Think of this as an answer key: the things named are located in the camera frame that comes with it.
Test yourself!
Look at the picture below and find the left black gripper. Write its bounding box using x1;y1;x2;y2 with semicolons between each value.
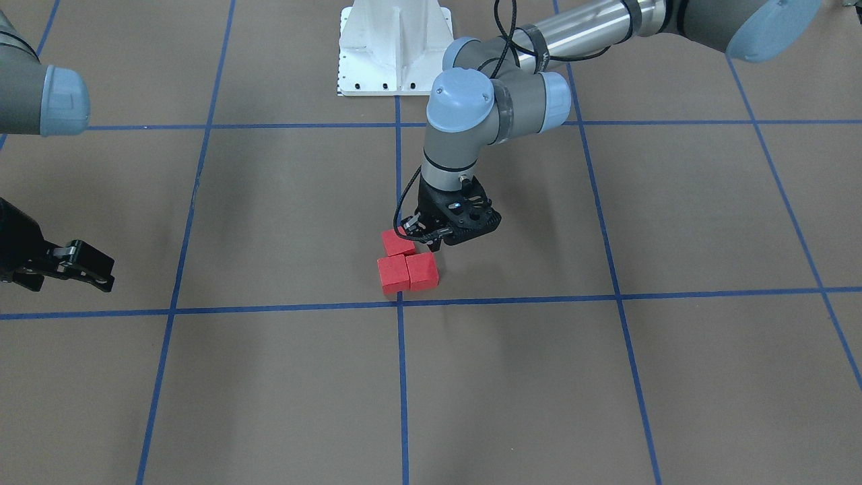
401;177;465;252

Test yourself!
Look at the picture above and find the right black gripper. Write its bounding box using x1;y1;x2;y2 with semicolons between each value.
1;199;116;294

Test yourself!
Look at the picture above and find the red block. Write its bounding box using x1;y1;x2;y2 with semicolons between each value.
405;252;440;292
380;229;418;257
376;254;411;295

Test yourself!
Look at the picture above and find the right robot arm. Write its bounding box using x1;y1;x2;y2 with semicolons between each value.
1;13;116;292

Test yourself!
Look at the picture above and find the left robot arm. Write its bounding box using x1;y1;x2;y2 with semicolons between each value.
392;1;821;251

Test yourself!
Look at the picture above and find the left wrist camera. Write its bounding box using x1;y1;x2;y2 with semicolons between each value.
441;177;502;246

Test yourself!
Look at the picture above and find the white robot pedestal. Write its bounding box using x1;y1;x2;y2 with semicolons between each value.
337;1;453;96

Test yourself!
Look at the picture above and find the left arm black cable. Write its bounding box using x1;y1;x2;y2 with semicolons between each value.
393;0;614;243

